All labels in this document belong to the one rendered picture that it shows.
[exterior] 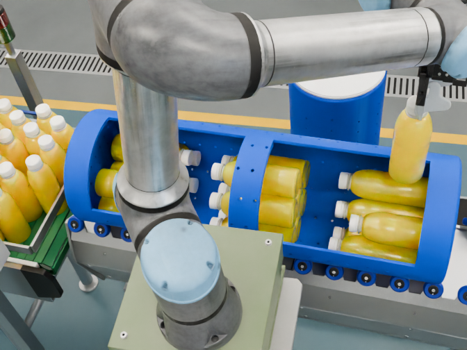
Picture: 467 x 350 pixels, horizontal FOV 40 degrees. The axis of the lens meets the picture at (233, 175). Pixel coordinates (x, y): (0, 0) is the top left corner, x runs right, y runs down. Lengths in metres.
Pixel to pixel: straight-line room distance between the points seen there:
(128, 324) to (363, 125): 1.01
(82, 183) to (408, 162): 0.73
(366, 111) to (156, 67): 1.26
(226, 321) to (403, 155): 0.47
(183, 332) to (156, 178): 0.28
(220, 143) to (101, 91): 1.96
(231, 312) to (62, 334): 1.66
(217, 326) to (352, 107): 0.93
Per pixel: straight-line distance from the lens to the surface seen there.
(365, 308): 1.62
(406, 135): 1.25
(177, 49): 0.67
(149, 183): 0.99
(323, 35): 0.75
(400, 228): 1.43
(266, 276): 1.19
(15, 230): 1.79
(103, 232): 1.70
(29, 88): 2.14
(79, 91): 3.60
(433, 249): 1.38
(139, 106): 0.87
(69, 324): 2.73
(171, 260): 0.97
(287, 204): 1.45
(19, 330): 1.99
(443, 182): 1.38
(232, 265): 1.21
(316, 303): 1.64
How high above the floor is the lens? 2.29
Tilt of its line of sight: 50 degrees down
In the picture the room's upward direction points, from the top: 9 degrees counter-clockwise
